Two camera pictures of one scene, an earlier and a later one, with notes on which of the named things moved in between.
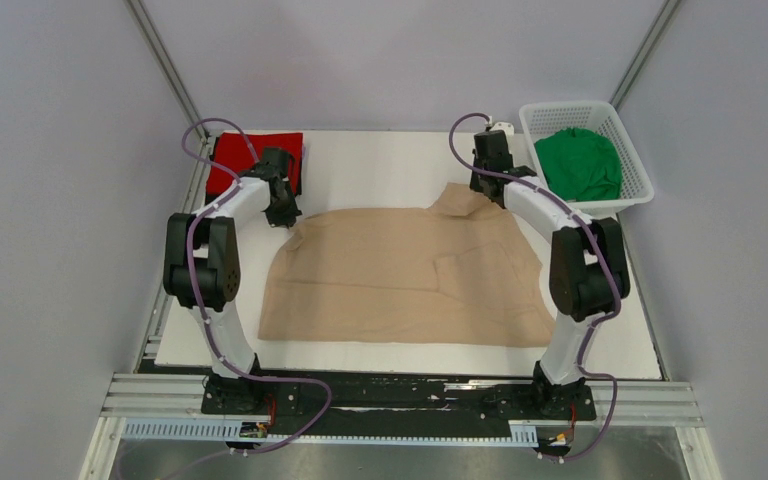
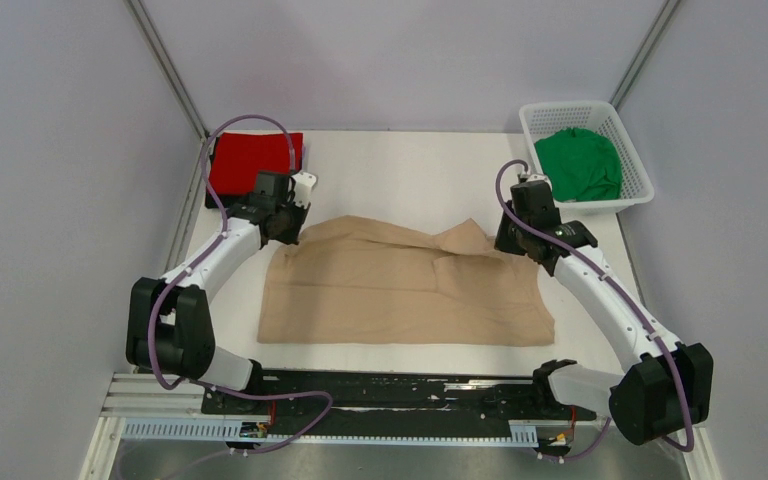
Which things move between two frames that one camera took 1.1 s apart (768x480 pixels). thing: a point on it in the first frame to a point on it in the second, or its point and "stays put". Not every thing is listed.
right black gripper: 474,184 to 502,243
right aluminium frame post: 666,12 stays put
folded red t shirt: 232,151 stays put
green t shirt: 580,165 stays put
